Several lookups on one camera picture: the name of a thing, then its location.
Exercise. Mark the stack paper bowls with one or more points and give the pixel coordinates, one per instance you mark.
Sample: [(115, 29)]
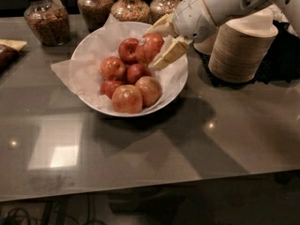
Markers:
[(241, 45), (206, 47)]

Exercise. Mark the dark red top apple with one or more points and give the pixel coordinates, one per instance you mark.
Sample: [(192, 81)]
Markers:
[(126, 50)]

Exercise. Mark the front stack paper bowls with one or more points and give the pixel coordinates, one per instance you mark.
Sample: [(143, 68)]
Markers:
[(241, 45)]

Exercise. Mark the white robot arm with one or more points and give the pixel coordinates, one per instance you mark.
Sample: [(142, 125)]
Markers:
[(222, 11)]

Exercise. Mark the rear stack paper bowls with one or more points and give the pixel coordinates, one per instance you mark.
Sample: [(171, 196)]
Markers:
[(206, 47)]

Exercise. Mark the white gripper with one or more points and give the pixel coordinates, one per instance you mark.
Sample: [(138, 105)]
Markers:
[(191, 19)]

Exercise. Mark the red apple with sticker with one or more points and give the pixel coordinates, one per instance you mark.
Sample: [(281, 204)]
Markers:
[(148, 47)]

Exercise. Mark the small red centre apple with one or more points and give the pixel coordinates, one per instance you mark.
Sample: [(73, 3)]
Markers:
[(136, 71)]

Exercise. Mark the dark red lower-left apple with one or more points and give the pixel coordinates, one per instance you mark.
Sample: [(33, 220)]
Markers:
[(107, 88)]

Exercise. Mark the black mat under bowls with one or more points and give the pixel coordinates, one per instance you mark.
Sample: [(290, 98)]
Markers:
[(281, 63)]

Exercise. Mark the red left apple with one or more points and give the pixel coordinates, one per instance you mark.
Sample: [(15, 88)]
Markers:
[(112, 69)]

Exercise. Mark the left glass cereal jar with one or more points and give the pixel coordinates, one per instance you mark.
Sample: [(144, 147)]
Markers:
[(48, 20)]

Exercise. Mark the yellow-red right front apple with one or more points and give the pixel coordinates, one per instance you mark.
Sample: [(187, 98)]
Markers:
[(151, 90)]

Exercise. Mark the yellow-red apple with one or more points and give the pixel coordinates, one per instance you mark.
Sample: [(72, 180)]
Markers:
[(151, 90), (127, 99)]

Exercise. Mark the white paper bowl liner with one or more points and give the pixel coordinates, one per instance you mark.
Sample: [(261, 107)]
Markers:
[(80, 73)]

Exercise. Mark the glass cereal jar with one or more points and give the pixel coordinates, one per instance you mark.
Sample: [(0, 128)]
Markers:
[(95, 12), (131, 11), (159, 8), (48, 20)]

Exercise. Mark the white ceramic bowl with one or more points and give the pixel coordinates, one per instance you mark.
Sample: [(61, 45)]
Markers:
[(111, 70)]

